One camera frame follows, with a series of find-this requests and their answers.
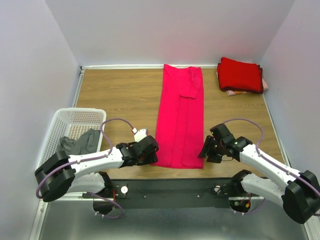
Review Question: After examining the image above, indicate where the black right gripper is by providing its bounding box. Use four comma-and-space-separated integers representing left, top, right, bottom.
197, 134, 225, 164

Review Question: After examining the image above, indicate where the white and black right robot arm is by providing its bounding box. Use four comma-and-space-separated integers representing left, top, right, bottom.
198, 123, 320, 224

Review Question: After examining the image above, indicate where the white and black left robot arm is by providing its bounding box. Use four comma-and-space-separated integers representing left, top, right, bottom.
34, 135, 159, 202

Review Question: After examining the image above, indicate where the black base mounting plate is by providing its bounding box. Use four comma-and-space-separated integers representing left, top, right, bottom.
82, 177, 255, 213

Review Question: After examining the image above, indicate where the folded light pink t shirt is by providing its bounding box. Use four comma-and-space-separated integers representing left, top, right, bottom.
216, 70, 269, 96

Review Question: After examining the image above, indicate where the grey t shirt in basket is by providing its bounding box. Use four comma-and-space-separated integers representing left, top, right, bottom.
57, 128, 101, 156

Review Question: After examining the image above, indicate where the white plastic laundry basket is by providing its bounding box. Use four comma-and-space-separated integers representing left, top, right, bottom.
35, 107, 107, 169

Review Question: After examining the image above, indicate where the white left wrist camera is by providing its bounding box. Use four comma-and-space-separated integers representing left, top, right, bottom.
131, 127, 149, 142

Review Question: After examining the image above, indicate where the aluminium frame rail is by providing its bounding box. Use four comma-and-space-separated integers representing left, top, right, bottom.
39, 194, 320, 240

